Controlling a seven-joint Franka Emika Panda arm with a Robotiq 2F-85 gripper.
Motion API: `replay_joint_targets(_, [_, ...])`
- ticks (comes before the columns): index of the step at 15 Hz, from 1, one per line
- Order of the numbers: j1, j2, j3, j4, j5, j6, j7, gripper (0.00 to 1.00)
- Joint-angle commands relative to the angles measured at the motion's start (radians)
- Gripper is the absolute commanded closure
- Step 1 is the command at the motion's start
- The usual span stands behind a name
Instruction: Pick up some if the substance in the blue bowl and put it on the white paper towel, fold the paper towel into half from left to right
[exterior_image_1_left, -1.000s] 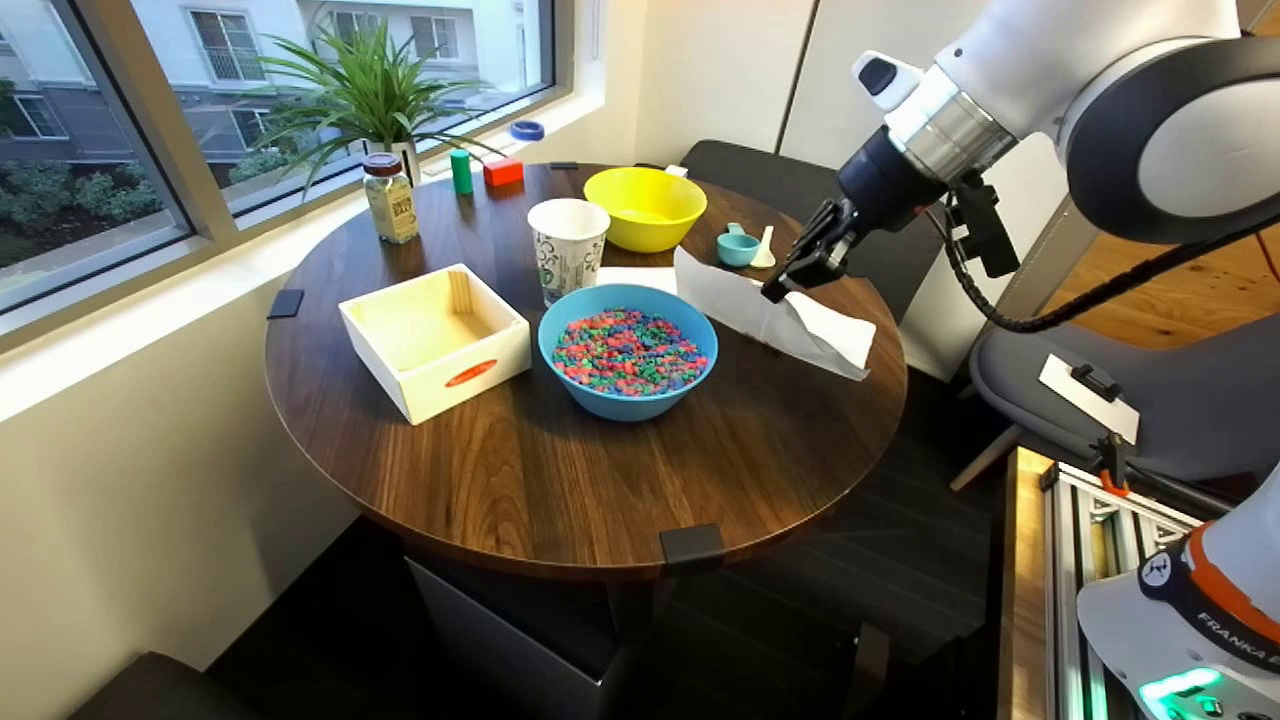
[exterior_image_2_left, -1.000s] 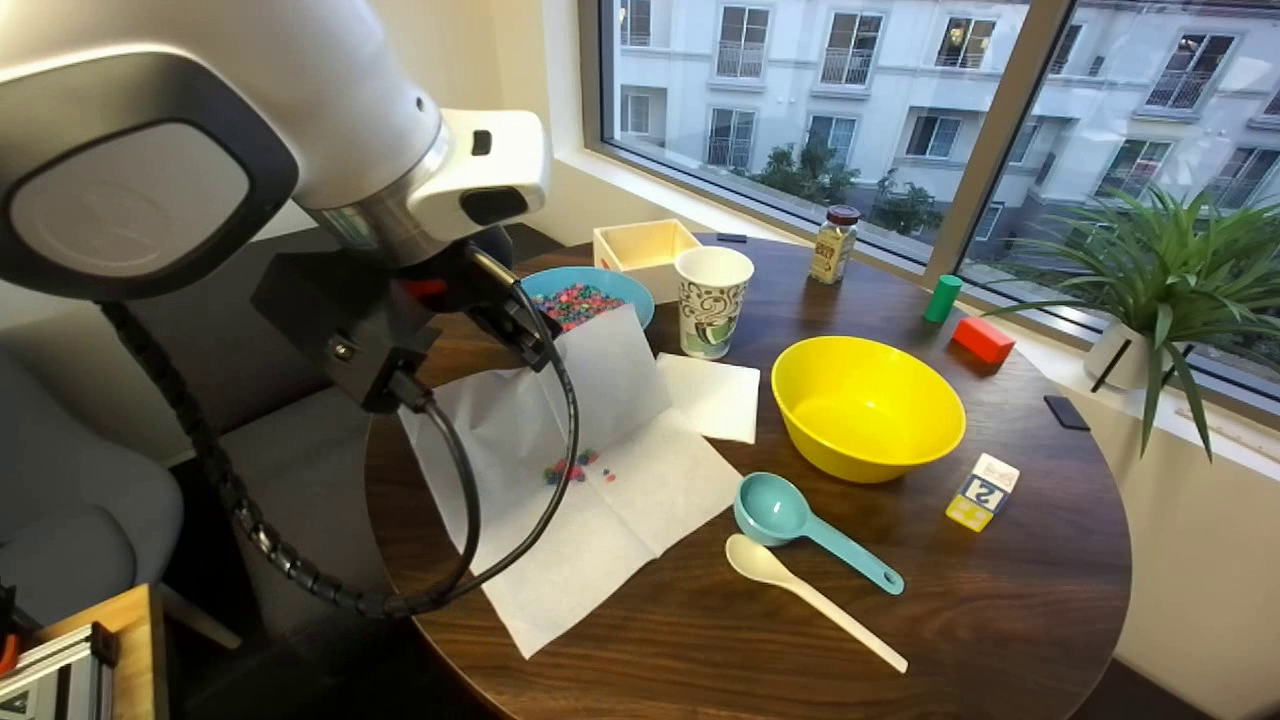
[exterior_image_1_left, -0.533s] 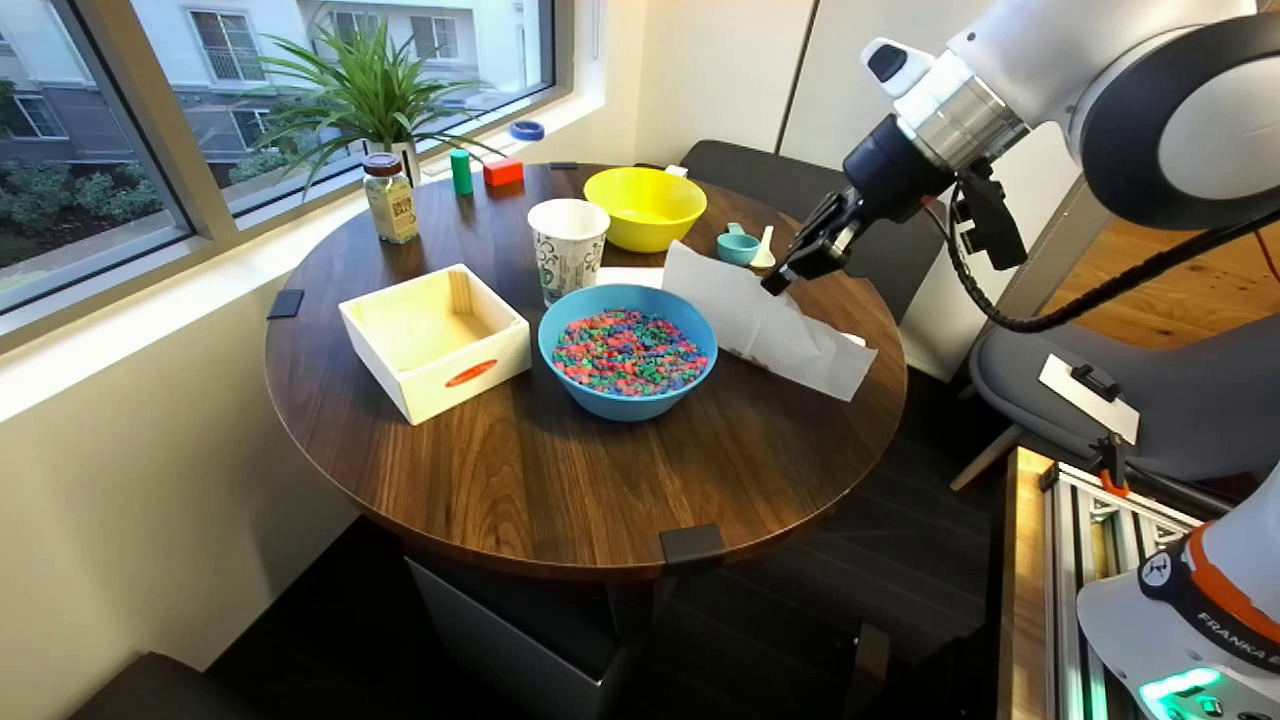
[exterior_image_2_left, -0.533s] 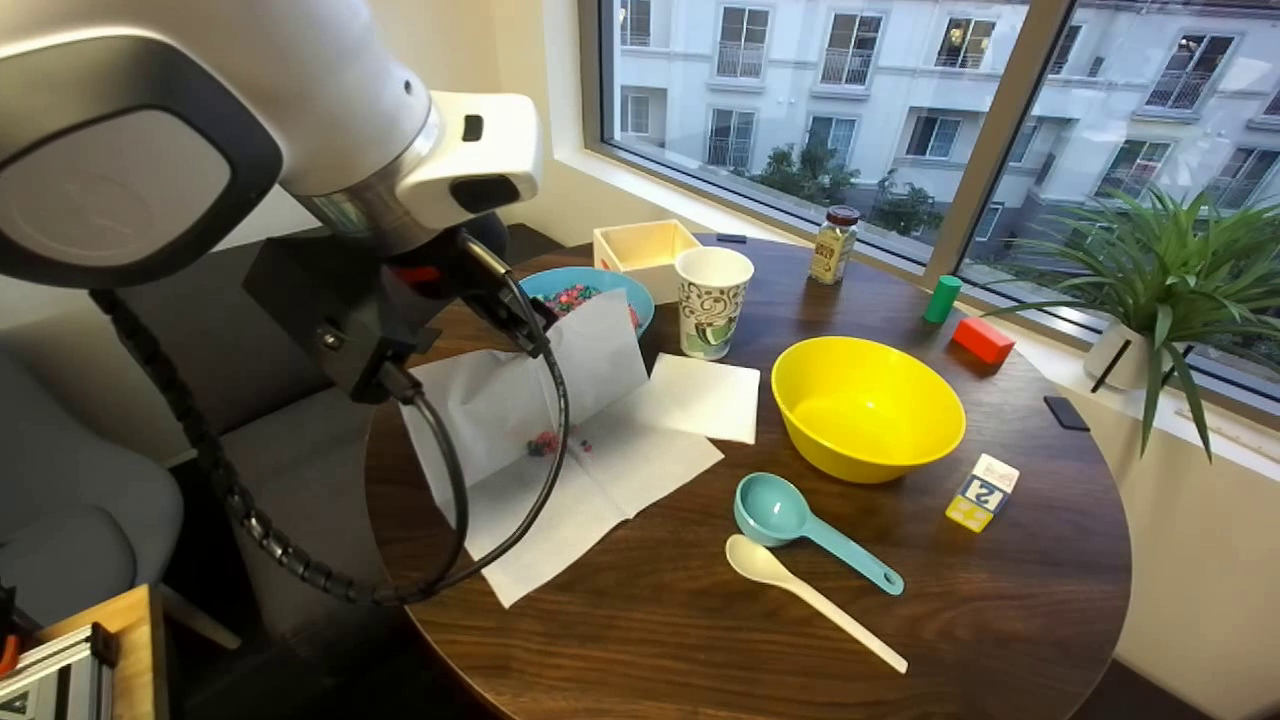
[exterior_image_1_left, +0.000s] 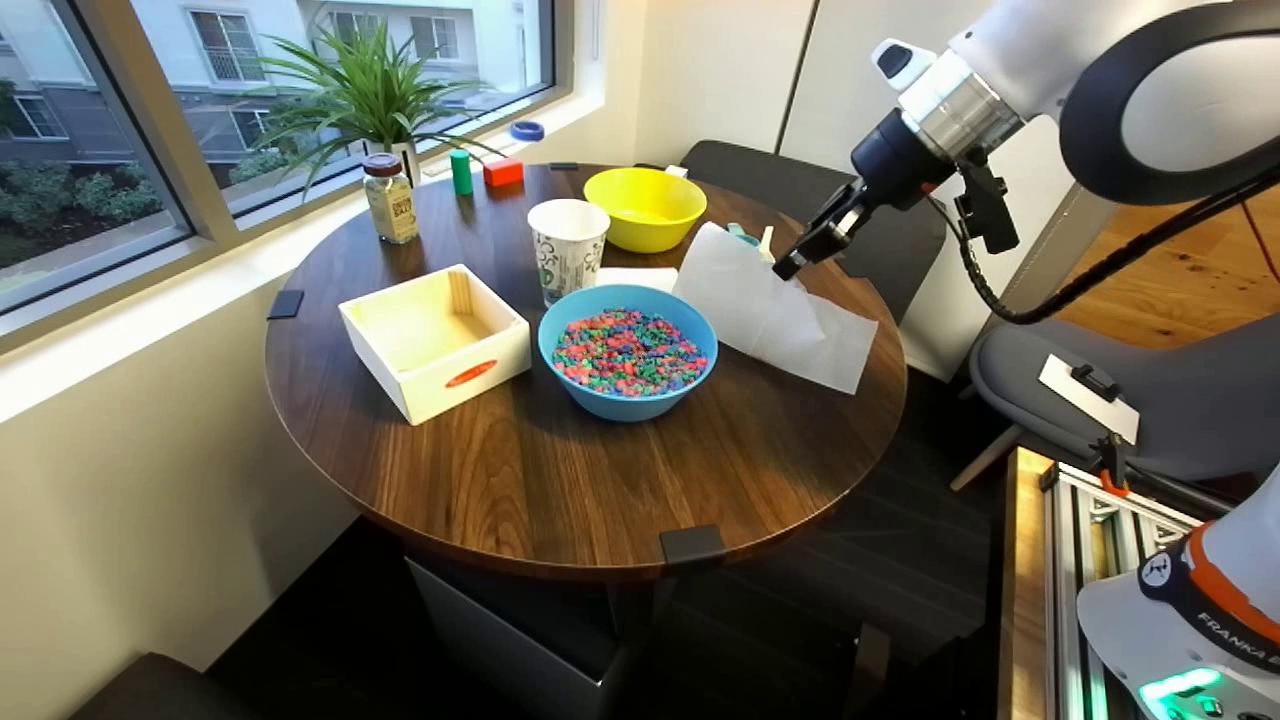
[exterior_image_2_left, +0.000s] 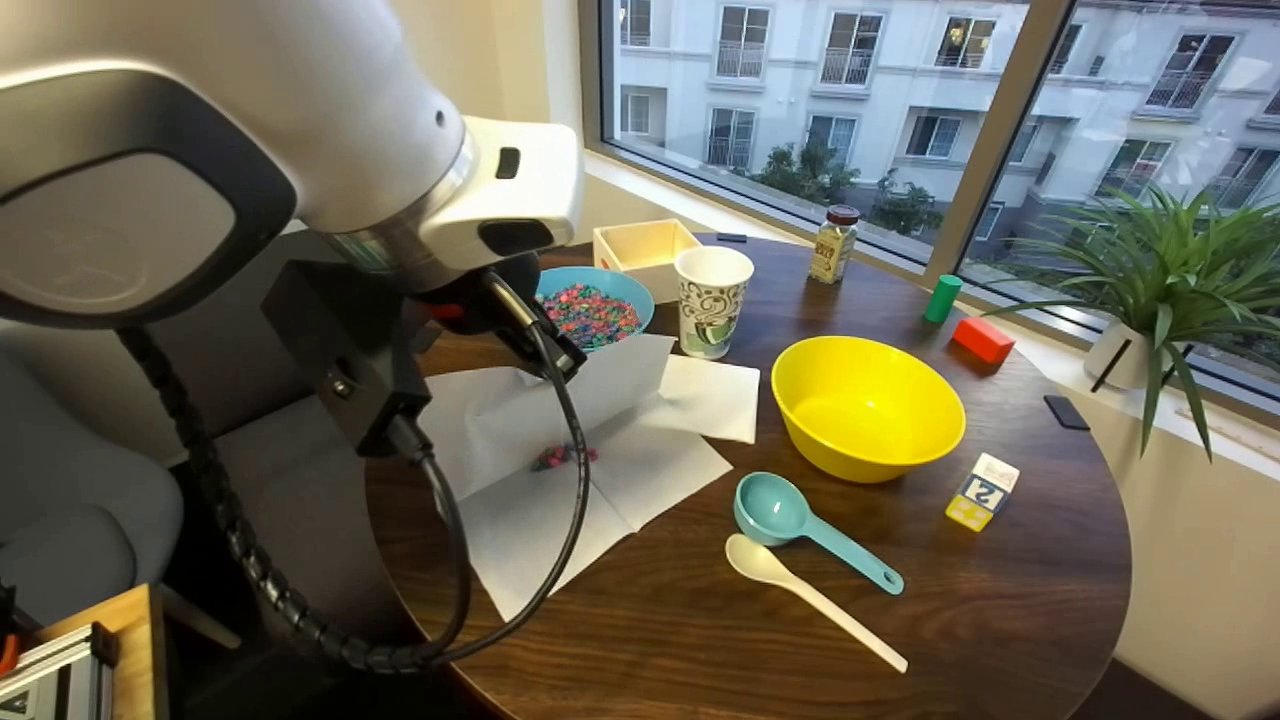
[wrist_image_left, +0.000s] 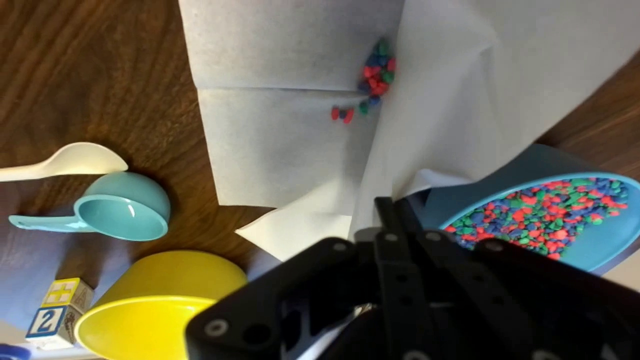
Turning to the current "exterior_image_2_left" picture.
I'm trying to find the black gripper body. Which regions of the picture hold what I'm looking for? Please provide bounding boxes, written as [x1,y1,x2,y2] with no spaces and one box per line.
[421,257,541,338]

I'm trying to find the small pile of colourful beads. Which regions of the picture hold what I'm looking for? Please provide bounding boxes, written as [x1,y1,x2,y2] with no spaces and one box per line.
[528,438,601,476]

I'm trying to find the large white paper towel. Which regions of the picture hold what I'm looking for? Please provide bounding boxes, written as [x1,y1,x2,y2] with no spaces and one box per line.
[421,330,737,629]

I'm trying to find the colourful beads in bowl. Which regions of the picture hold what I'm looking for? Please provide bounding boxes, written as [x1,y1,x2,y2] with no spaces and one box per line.
[541,280,650,350]

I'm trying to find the blue bowl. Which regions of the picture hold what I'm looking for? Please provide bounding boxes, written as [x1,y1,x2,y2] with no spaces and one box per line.
[531,258,660,357]

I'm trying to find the yellow bowl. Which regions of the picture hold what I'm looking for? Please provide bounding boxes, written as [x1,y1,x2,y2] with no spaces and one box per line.
[769,330,973,489]

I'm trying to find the white wooden box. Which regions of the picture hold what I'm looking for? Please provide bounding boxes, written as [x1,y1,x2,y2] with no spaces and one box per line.
[588,216,708,307]

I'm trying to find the printed paper cup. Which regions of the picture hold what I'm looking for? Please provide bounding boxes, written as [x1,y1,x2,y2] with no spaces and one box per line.
[674,244,759,362]

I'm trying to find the small white folded napkin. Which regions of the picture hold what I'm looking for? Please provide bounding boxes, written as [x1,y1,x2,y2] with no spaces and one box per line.
[658,350,765,447]

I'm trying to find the dark grey sofa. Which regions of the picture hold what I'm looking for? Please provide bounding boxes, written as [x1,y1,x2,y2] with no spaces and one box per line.
[169,314,452,646]

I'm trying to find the teal measuring scoop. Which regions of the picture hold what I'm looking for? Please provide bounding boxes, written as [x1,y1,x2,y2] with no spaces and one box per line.
[734,467,910,601]

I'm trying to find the spice jar with dark lid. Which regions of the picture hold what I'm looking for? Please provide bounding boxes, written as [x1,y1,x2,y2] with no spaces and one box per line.
[806,202,865,286]

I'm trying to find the cream plastic spoon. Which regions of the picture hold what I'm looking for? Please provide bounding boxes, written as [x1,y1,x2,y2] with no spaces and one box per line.
[721,530,911,678]

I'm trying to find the white apartment building outside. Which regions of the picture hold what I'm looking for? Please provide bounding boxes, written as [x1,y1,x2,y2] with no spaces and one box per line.
[597,0,1280,402]

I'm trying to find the green block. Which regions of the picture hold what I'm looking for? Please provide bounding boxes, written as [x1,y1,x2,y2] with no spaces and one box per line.
[921,270,965,330]

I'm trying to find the red block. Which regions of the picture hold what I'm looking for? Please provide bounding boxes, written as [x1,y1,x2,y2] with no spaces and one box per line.
[943,311,1019,375]

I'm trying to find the light grey chair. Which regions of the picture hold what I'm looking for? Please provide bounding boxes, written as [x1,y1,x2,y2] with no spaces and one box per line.
[0,348,190,630]

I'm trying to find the yellow and white small box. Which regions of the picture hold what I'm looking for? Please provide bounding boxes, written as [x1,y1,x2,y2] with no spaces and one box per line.
[942,447,1024,536]

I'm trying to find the wooden cart with aluminium rails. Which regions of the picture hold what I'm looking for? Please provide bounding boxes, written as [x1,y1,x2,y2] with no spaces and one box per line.
[0,581,171,720]

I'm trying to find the potted green plant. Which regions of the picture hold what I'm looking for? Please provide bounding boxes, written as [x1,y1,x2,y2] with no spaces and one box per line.
[994,185,1280,462]

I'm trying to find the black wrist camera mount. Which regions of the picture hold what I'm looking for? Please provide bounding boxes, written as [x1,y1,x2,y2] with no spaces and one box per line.
[261,257,440,462]

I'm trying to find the window frame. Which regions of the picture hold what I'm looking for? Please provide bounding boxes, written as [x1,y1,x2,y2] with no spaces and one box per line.
[573,0,1280,431]

